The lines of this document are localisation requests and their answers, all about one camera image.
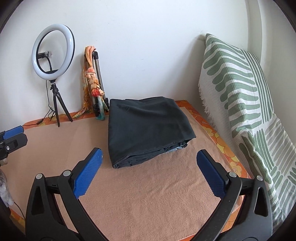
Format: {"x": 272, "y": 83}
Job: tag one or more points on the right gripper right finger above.
{"x": 214, "y": 173}

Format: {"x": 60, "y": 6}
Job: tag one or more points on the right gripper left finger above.
{"x": 85, "y": 171}

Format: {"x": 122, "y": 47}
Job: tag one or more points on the dark navy pants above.
{"x": 139, "y": 130}

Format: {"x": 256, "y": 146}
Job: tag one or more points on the white gloved left hand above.
{"x": 4, "y": 190}

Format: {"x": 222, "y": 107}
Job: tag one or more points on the blue folded jeans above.
{"x": 175, "y": 147}

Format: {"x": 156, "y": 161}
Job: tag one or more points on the black mini tripod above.
{"x": 58, "y": 98}

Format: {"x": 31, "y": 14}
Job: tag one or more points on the green white patterned throw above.
{"x": 237, "y": 98}

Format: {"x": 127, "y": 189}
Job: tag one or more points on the orange floral scarf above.
{"x": 86, "y": 108}

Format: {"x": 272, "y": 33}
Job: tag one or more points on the white ring light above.
{"x": 58, "y": 41}

